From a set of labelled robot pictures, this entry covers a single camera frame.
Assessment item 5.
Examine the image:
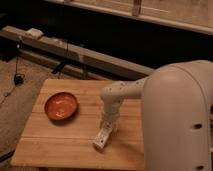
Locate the long wooden beam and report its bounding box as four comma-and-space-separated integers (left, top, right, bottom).
0, 26, 153, 79

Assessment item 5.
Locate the wooden shelf ledge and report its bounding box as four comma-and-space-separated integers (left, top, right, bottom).
46, 0, 213, 36

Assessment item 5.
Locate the black cable with plug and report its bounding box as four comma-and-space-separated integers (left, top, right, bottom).
0, 35, 26, 104

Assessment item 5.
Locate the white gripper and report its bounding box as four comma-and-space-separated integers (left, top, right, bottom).
100, 105, 120, 130

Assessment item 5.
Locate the orange ceramic bowl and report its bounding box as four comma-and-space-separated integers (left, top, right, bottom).
44, 92, 78, 121

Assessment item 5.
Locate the small white block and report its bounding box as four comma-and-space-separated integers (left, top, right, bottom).
26, 28, 43, 38

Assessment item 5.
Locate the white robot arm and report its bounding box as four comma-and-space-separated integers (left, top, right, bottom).
101, 60, 213, 171

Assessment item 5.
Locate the white plastic bottle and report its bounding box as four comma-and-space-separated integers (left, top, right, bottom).
93, 128, 110, 149

